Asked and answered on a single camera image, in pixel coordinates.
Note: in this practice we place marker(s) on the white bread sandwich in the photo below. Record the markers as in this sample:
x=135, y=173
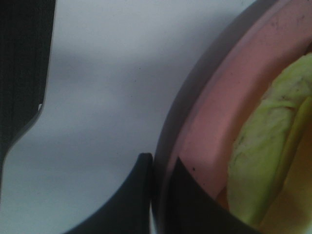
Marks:
x=266, y=143

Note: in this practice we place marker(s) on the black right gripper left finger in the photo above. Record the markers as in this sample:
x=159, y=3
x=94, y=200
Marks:
x=128, y=210

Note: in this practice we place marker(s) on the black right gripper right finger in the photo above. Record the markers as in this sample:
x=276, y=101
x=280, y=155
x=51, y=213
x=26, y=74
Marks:
x=190, y=210

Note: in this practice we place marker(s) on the pink speckled plate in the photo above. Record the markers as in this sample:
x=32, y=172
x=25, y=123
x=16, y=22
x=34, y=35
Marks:
x=223, y=89

